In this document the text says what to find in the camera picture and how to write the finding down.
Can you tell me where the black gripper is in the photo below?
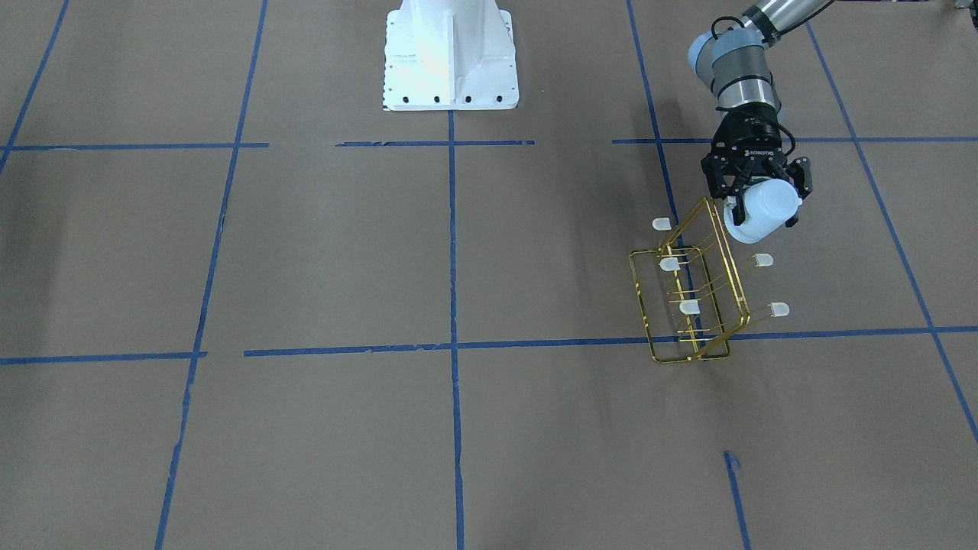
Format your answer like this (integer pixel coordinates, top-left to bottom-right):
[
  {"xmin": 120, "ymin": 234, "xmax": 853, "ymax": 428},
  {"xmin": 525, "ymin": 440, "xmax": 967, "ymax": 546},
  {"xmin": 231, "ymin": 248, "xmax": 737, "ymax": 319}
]
[{"xmin": 701, "ymin": 109, "xmax": 814, "ymax": 228}]

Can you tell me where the light blue plastic cup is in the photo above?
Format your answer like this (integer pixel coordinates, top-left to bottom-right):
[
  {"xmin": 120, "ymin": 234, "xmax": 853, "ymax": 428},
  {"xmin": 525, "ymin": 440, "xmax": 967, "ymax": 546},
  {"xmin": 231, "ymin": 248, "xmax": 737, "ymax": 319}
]
[{"xmin": 724, "ymin": 179, "xmax": 797, "ymax": 244}]

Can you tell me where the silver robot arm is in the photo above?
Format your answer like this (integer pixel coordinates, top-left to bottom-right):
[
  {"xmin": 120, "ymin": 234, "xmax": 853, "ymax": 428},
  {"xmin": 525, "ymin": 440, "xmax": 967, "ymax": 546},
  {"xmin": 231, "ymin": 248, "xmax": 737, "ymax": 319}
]
[{"xmin": 688, "ymin": 1, "xmax": 829, "ymax": 244}]

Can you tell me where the gold wire cup holder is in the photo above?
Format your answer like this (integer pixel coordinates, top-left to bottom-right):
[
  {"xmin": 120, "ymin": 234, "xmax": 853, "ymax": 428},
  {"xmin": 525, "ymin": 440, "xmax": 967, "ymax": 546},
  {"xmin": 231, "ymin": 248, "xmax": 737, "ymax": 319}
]
[{"xmin": 628, "ymin": 198, "xmax": 792, "ymax": 365}]

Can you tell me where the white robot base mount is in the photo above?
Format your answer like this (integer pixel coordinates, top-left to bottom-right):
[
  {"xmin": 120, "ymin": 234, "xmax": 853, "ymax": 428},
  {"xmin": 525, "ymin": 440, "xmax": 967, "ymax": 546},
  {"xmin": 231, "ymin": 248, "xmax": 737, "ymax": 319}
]
[{"xmin": 382, "ymin": 1, "xmax": 520, "ymax": 112}]

